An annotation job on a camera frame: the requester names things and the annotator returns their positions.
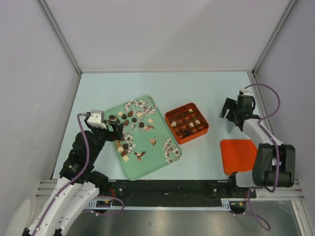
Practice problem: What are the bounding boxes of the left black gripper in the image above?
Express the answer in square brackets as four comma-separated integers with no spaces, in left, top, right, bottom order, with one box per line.
[85,118,124,161]

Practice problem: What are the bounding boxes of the grey plastic tweezers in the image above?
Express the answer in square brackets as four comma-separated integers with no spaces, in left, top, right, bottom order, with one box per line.
[227,122,234,134]

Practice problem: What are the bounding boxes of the green floral tray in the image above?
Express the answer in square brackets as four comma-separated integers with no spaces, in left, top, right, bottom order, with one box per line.
[105,95,182,180]

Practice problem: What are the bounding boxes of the orange chocolate box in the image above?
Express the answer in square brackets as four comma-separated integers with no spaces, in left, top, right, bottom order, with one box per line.
[165,102,209,145]

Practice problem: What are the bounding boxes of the orange box lid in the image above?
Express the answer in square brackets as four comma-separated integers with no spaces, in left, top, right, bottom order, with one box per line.
[220,139,257,175]

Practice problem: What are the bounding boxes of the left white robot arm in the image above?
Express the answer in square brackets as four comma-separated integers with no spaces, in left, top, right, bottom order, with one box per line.
[23,113,124,236]

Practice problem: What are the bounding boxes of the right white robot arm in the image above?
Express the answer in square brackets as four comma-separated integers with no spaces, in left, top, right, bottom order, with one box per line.
[219,94,296,197]

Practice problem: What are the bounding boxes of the brown square chocolate low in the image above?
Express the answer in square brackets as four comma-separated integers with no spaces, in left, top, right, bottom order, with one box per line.
[121,150,128,157]

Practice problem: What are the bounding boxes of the white square chocolate low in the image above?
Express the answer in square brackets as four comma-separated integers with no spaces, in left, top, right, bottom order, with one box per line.
[123,155,129,162]

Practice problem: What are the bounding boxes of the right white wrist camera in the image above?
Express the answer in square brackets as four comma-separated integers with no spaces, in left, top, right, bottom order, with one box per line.
[239,88,253,97]

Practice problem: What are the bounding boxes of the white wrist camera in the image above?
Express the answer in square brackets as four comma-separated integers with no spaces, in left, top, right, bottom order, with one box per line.
[85,110,107,129]
[239,88,253,97]

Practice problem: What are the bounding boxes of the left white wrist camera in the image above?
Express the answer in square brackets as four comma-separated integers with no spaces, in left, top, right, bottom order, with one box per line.
[85,110,107,129]

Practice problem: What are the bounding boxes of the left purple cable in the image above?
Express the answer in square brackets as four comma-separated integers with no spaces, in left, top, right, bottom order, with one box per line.
[34,113,125,233]

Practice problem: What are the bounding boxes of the purple cable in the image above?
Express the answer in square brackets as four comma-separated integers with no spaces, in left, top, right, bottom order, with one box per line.
[242,83,283,231]
[34,113,125,233]

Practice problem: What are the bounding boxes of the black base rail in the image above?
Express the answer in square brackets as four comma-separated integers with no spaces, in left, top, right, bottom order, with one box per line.
[100,180,236,208]

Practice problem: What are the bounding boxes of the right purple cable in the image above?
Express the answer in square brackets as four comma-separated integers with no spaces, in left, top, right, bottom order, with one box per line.
[242,83,283,231]

